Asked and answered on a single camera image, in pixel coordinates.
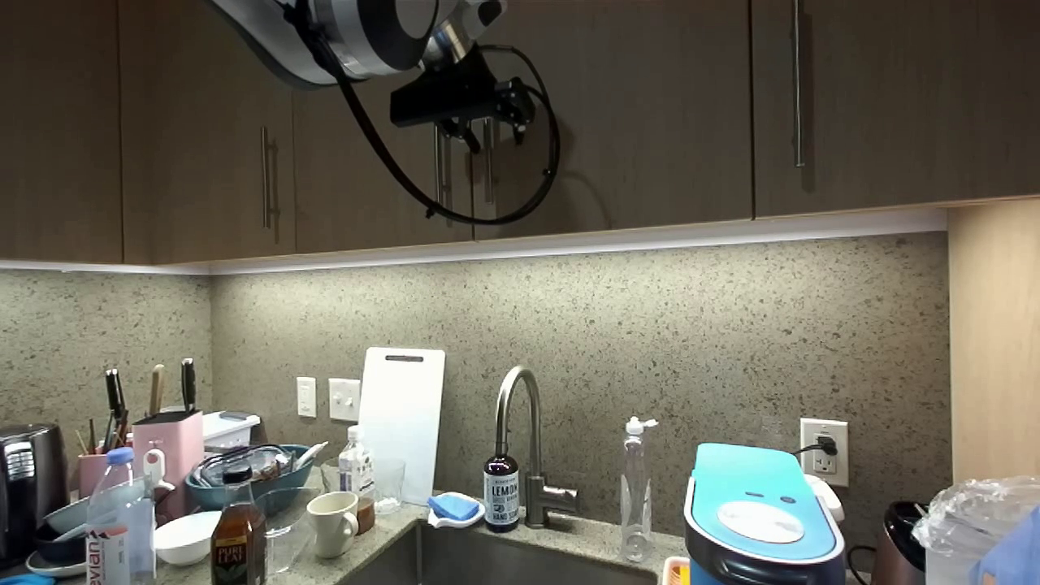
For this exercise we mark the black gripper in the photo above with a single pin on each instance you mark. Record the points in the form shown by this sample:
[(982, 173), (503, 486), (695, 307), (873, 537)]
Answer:
[(443, 95)]

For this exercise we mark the wooden cabinet door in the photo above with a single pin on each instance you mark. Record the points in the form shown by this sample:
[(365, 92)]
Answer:
[(325, 195), (921, 99), (652, 107), (53, 132), (195, 139)]

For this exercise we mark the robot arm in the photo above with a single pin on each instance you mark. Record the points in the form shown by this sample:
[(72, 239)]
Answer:
[(360, 32)]

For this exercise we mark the under-cabinet light strip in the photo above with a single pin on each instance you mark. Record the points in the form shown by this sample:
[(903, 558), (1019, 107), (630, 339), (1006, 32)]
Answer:
[(540, 249)]

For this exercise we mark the white plastic cutting board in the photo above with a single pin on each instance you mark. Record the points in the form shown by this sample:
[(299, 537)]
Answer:
[(403, 422)]

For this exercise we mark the steel gooseneck faucet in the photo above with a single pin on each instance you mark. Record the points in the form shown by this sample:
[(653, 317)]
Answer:
[(533, 475)]

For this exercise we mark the dark soap pump bottle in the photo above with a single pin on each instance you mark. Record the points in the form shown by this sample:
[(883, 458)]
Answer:
[(503, 493)]

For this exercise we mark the clear bottle white cap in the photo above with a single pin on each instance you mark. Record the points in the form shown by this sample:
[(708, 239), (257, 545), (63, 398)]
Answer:
[(356, 472)]

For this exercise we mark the clear drinking glass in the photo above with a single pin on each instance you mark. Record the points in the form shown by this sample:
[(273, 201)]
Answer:
[(387, 486)]

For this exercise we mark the blue sponge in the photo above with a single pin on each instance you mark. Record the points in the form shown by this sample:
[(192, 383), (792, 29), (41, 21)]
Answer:
[(456, 506)]

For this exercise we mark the white sponge holder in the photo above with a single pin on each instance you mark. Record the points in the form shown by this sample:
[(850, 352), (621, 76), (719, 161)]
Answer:
[(447, 524)]

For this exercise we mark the white storage box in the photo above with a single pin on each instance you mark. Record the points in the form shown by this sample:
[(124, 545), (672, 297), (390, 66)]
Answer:
[(227, 427)]

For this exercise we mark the small brown jar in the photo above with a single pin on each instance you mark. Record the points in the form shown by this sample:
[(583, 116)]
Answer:
[(365, 513)]

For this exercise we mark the white mug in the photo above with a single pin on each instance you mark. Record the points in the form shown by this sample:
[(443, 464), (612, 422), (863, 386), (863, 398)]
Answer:
[(329, 524)]

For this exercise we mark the stainless steel sink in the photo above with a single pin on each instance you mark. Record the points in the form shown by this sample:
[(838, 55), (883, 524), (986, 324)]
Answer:
[(521, 563)]

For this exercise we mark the blue dish basin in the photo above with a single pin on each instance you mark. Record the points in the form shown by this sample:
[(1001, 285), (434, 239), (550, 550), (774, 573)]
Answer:
[(260, 493)]

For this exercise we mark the black power plug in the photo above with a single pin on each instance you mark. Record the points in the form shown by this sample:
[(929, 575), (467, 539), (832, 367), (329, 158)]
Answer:
[(825, 443)]

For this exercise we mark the blue coffee machine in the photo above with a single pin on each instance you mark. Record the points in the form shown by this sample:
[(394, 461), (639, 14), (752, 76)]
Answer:
[(757, 508)]

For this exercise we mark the pink knife block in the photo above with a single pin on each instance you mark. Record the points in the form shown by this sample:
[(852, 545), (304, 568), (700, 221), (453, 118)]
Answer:
[(169, 443)]

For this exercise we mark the white outlet with plug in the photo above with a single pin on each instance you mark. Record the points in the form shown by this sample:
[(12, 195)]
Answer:
[(832, 464)]

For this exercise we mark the pink sponge tray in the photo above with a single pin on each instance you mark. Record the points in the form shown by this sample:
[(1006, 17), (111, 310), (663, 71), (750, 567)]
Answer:
[(672, 573)]

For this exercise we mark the orange-yellow sponge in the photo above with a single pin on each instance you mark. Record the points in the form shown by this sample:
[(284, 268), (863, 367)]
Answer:
[(679, 575)]

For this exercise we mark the small white bottle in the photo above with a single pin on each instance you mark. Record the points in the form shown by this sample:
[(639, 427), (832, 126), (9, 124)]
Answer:
[(154, 468)]

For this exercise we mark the brown glass bottle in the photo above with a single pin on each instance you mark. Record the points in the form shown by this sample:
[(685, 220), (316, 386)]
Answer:
[(238, 537)]

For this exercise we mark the white bowl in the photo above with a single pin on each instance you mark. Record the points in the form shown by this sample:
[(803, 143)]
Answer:
[(185, 537)]

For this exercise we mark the pink cup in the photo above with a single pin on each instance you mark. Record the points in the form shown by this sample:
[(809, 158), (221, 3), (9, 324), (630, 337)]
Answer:
[(91, 475)]

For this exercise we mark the water bottle blue cap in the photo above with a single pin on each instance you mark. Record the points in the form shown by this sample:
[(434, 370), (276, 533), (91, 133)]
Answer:
[(120, 522)]

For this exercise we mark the dark red kettle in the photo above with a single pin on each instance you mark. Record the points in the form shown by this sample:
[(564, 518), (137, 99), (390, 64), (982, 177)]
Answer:
[(897, 546)]

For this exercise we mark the crumpled clear plastic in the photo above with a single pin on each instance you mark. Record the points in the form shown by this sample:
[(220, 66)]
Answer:
[(953, 522)]

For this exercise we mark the black countertop appliance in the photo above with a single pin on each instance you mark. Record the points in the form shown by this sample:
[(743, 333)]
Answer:
[(28, 487)]

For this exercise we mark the translucent blue plastic sheet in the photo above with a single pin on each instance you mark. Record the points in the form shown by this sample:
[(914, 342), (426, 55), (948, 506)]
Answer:
[(1011, 558)]

